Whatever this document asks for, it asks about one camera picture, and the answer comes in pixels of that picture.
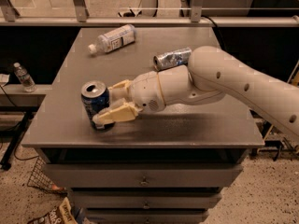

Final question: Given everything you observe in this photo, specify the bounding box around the clear plastic bottle white label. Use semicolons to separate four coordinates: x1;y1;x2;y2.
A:
88;24;136;54

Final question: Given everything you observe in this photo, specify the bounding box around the crushed silver can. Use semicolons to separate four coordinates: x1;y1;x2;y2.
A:
153;48;192;71

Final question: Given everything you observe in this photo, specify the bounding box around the black cable on floor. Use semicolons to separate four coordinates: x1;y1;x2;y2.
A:
0;84;40;172

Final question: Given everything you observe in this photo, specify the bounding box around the snack bag on floor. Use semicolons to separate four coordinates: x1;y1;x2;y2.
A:
27;197;78;224

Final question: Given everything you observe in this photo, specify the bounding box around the metal railing frame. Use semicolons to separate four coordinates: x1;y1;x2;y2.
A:
0;0;299;27

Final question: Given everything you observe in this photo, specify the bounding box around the middle grey drawer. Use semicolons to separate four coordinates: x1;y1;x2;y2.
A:
69;191;221;209

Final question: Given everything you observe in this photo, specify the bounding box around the grey drawer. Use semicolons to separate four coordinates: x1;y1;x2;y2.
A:
69;191;221;209
86;209;208;224
43;163;242;189

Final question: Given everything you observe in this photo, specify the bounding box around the grey drawer cabinet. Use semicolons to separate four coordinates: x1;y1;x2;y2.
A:
21;26;265;224

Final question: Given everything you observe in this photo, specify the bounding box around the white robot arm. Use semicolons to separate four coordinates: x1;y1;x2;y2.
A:
93;46;299;140

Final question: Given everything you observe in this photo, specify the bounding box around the blue pepsi can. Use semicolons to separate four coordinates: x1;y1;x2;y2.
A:
81;80;114;131

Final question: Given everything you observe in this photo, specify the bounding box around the bottom grey drawer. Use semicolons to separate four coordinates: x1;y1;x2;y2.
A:
86;209;208;224

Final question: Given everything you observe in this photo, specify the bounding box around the wire mesh basket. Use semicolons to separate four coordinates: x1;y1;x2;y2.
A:
27;158;66;195

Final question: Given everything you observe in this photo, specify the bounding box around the small water bottle on ledge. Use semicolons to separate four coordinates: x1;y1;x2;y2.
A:
13;63;36;92

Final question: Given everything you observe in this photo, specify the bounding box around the top grey drawer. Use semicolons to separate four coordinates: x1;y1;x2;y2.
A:
43;163;242;189

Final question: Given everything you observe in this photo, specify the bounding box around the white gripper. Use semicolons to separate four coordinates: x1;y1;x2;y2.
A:
93;72;165;125

